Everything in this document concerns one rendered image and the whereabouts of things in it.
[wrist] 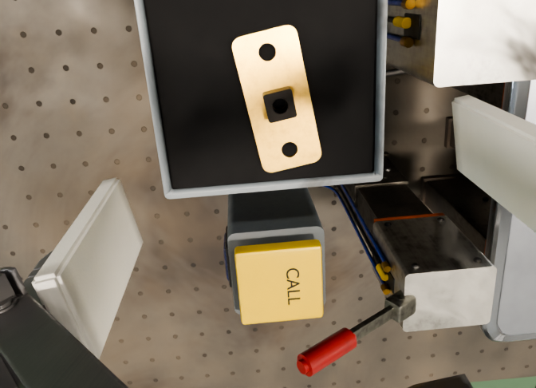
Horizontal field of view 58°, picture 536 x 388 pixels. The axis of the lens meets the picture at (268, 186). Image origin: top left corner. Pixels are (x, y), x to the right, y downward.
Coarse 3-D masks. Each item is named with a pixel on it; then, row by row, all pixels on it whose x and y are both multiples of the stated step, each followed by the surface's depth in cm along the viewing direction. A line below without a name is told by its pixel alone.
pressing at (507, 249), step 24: (504, 96) 47; (528, 96) 47; (528, 120) 47; (504, 216) 51; (504, 240) 52; (528, 240) 53; (504, 264) 53; (528, 264) 54; (504, 288) 55; (528, 288) 55; (504, 312) 56; (528, 312) 56; (504, 336) 58; (528, 336) 58
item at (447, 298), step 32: (384, 160) 76; (352, 192) 70; (384, 192) 66; (384, 224) 56; (416, 224) 55; (448, 224) 55; (384, 256) 53; (416, 256) 49; (448, 256) 49; (480, 256) 48; (384, 288) 52; (416, 288) 47; (448, 288) 47; (480, 288) 47; (416, 320) 48; (448, 320) 48; (480, 320) 49
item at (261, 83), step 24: (240, 48) 27; (288, 48) 28; (240, 72) 28; (264, 72) 28; (288, 72) 28; (264, 96) 28; (288, 96) 28; (264, 120) 29; (288, 120) 29; (312, 120) 29; (264, 144) 30; (312, 144) 30; (264, 168) 30
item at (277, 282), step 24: (312, 240) 34; (240, 264) 33; (264, 264) 33; (288, 264) 33; (312, 264) 33; (240, 288) 34; (264, 288) 34; (288, 288) 34; (312, 288) 34; (240, 312) 35; (264, 312) 35; (288, 312) 35; (312, 312) 35
